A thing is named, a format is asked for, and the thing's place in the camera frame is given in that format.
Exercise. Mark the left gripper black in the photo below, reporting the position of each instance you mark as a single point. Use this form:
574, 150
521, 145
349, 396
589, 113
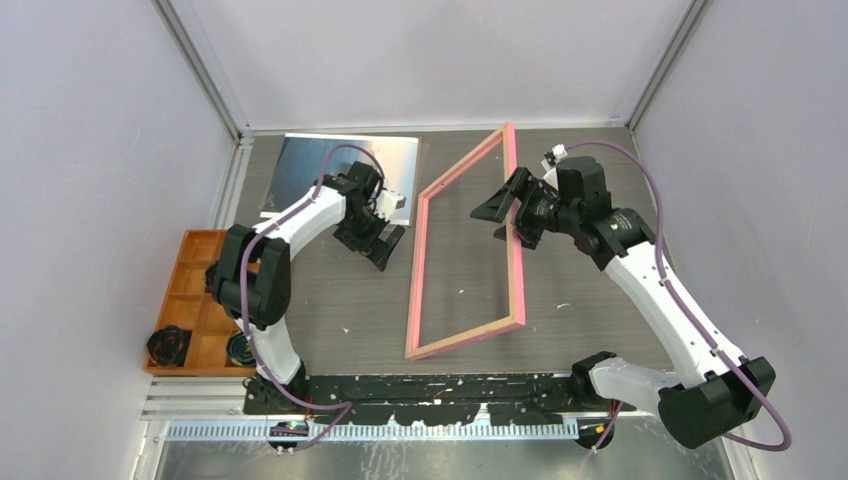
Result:
380, 256

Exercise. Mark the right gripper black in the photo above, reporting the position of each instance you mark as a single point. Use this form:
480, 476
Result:
526, 187

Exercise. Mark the pink wooden picture frame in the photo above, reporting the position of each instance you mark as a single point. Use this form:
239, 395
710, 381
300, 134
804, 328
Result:
505, 136

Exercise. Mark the clear acrylic sheet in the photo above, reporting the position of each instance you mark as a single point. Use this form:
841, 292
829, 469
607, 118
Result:
422, 172

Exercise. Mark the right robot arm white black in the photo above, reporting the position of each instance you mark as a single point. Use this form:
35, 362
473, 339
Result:
623, 246

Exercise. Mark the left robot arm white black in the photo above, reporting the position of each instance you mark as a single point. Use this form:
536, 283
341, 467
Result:
252, 278

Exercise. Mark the landscape photo print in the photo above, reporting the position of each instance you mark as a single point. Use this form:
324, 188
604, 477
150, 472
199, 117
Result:
303, 154

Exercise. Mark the orange compartment tray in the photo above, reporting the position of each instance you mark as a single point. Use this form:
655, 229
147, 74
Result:
188, 306

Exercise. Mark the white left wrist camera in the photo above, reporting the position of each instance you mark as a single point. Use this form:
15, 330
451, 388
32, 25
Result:
387, 203

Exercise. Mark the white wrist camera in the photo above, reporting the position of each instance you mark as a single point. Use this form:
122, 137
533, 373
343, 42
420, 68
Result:
387, 203
553, 157

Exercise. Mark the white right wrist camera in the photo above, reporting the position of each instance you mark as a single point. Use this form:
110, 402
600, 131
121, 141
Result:
553, 157

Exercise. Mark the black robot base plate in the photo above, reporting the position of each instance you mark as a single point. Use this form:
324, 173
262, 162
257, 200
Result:
434, 400

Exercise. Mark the aluminium rail front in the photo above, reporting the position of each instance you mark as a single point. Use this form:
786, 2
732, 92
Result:
663, 394

